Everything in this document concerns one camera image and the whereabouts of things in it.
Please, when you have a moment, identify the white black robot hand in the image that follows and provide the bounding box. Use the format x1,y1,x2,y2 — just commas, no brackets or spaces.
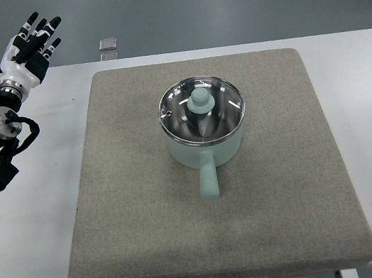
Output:
0,12,62,99

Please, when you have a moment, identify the glass lid green knob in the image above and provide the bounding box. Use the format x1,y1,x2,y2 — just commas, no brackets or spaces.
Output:
158,76,246,147

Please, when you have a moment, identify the small metal floor plate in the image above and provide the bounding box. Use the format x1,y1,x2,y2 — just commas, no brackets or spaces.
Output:
99,38,117,52

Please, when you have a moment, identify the beige fabric mat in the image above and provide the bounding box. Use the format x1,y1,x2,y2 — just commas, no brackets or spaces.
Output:
68,48,372,278

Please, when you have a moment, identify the mint green saucepan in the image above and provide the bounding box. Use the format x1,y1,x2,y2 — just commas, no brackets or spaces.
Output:
160,100,246,201

